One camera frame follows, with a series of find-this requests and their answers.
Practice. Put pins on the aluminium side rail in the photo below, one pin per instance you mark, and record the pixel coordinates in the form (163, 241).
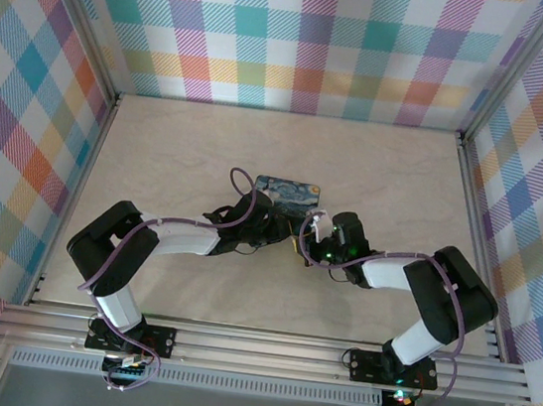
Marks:
(480, 250)
(74, 197)

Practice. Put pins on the starry night print box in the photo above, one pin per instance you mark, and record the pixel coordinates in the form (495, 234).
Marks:
(293, 193)

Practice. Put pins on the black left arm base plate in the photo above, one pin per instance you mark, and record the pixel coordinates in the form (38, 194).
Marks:
(158, 341)

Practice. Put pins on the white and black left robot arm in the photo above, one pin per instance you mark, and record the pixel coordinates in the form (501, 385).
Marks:
(181, 241)

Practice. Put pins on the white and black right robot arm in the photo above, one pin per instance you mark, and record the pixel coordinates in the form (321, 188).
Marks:
(444, 296)

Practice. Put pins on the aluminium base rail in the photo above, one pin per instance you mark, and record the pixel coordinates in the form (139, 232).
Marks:
(257, 351)

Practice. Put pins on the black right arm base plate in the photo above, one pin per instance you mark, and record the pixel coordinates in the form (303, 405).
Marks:
(365, 365)

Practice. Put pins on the aluminium frame post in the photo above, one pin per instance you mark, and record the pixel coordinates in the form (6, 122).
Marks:
(514, 70)
(80, 18)

